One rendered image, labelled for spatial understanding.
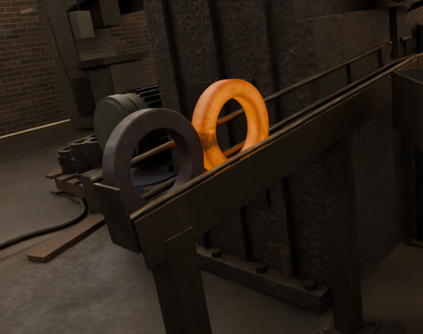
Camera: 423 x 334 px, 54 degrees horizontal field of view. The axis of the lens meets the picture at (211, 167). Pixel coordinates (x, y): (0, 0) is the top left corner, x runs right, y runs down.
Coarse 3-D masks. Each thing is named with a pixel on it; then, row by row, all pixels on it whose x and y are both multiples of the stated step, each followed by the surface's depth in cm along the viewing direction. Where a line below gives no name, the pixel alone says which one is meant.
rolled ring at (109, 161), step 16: (144, 112) 65; (160, 112) 66; (176, 112) 69; (128, 128) 62; (144, 128) 64; (160, 128) 67; (176, 128) 69; (192, 128) 71; (112, 144) 62; (128, 144) 63; (176, 144) 73; (192, 144) 72; (112, 160) 61; (128, 160) 63; (192, 160) 72; (112, 176) 62; (128, 176) 63; (192, 176) 72; (128, 192) 64; (128, 208) 64
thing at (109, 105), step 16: (112, 96) 205; (128, 96) 209; (144, 96) 212; (96, 112) 215; (112, 112) 204; (128, 112) 198; (96, 128) 220; (112, 128) 209; (144, 144) 203; (160, 144) 212; (160, 160) 226; (144, 192) 198; (96, 208) 241
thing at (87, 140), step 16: (80, 144) 264; (96, 144) 244; (64, 160) 283; (80, 160) 266; (96, 160) 249; (48, 176) 294; (64, 176) 285; (80, 176) 270; (64, 192) 298; (80, 192) 274
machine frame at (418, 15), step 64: (192, 0) 134; (256, 0) 114; (320, 0) 118; (384, 0) 145; (192, 64) 143; (256, 64) 124; (320, 64) 111; (384, 128) 142; (320, 192) 122; (384, 192) 147; (256, 256) 151; (320, 256) 130; (384, 256) 153
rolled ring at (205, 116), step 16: (224, 80) 77; (240, 80) 78; (208, 96) 74; (224, 96) 76; (240, 96) 79; (256, 96) 82; (208, 112) 73; (256, 112) 83; (208, 128) 74; (256, 128) 84; (208, 144) 74; (208, 160) 75; (224, 160) 77
